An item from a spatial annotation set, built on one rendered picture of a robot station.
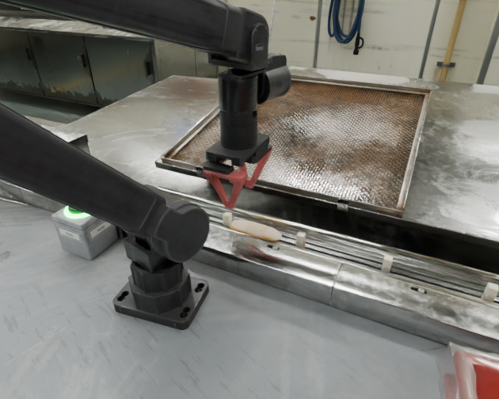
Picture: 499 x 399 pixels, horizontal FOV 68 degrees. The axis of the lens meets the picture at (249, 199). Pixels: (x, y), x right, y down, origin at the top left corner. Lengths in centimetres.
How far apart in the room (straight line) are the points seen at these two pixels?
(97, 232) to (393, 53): 385
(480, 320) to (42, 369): 56
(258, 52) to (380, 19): 375
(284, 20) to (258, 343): 415
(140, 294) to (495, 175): 66
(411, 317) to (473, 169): 38
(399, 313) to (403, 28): 381
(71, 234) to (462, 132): 82
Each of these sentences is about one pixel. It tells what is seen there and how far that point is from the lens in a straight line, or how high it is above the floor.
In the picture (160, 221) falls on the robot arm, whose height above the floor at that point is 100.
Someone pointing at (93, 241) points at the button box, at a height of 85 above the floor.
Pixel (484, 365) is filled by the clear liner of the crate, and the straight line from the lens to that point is 45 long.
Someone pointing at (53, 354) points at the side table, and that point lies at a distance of 58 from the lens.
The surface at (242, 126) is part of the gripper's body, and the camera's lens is 55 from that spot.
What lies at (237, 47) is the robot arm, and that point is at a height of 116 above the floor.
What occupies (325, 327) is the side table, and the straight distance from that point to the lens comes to 55.
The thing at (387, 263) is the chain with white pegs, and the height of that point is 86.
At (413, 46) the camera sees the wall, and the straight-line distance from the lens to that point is 423.
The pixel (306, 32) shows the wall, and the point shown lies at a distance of 442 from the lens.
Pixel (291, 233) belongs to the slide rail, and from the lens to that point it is 66.
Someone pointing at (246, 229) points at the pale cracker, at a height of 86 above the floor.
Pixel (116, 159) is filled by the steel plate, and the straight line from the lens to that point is 105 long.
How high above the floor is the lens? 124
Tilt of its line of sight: 31 degrees down
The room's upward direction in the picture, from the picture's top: straight up
